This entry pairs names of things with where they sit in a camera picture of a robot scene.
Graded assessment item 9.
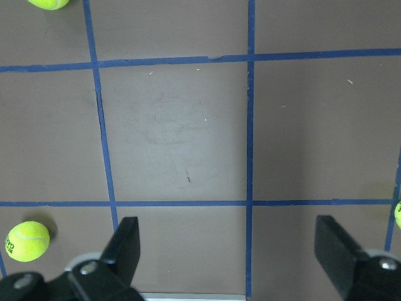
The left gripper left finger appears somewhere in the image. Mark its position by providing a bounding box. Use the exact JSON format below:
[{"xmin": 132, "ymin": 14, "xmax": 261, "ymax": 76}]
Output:
[{"xmin": 68, "ymin": 217, "xmax": 140, "ymax": 300}]

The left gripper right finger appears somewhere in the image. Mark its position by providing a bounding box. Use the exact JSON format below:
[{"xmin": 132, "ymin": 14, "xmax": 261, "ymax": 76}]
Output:
[{"xmin": 314, "ymin": 215, "xmax": 400, "ymax": 300}]

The tennis ball centre row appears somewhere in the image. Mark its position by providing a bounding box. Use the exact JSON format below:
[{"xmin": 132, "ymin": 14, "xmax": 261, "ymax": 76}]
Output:
[{"xmin": 393, "ymin": 201, "xmax": 401, "ymax": 228}]

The tennis ball Roland Garros front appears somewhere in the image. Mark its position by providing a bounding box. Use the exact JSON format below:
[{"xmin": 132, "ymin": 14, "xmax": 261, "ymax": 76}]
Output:
[{"xmin": 5, "ymin": 221, "xmax": 50, "ymax": 263}]

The tennis ball far left side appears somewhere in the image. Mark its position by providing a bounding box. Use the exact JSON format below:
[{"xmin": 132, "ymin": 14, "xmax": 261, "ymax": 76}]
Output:
[{"xmin": 28, "ymin": 0, "xmax": 69, "ymax": 11}]

